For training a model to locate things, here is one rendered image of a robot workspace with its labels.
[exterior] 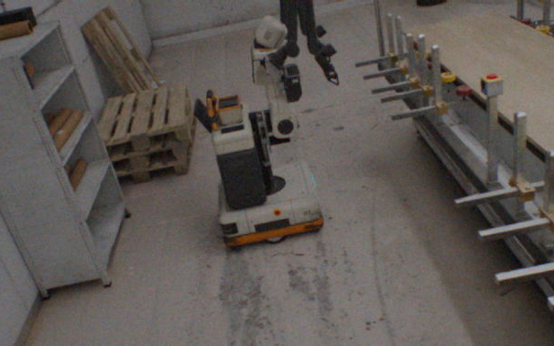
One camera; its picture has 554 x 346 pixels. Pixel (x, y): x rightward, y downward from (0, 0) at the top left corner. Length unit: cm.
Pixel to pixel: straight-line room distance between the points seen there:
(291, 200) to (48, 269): 159
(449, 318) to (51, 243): 237
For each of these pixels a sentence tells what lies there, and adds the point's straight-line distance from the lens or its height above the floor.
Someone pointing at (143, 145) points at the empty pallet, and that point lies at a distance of 494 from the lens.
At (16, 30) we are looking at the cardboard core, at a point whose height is 159.
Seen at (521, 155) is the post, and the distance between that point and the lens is 244.
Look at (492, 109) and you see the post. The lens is 261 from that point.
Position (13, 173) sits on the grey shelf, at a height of 91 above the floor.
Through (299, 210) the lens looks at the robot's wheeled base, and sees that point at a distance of 365.
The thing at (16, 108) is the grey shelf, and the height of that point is 128.
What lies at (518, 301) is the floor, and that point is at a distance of 322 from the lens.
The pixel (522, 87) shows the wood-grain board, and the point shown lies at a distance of 332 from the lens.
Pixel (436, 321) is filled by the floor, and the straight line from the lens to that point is 309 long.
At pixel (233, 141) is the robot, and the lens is 344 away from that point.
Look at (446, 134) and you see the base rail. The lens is 329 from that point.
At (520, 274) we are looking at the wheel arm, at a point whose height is 86.
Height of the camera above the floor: 213
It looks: 28 degrees down
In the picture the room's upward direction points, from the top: 12 degrees counter-clockwise
